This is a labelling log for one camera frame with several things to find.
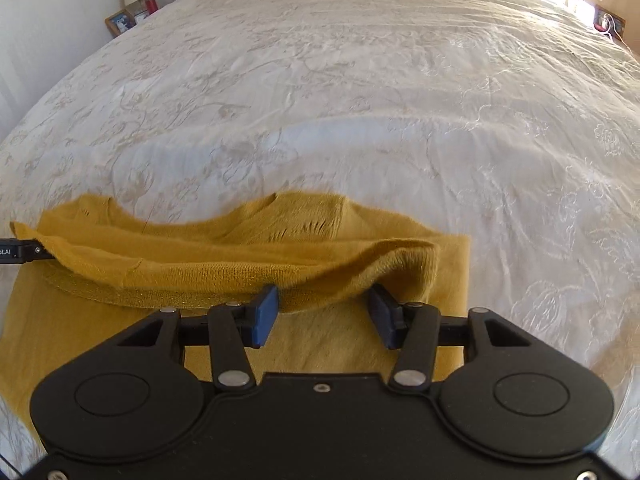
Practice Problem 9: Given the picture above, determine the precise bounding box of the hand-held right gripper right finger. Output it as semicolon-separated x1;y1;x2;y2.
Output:
368;285;534;392

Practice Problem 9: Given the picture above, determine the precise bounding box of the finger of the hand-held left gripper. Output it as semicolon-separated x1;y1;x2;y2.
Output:
23;242;58;263

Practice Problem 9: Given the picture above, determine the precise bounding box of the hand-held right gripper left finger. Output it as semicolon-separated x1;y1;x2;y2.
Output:
114;284;280;392

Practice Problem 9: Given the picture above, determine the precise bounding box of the yellow knit sweater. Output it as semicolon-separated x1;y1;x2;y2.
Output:
0;191;474;413

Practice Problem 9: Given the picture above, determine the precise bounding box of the white floral bedspread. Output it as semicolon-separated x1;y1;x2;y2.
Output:
0;0;640;463

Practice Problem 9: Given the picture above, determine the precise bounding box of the wooden picture frame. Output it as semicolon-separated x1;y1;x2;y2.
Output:
104;8;137;39

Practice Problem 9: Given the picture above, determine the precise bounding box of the white charger cable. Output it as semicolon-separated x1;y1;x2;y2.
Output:
601;14;627;42

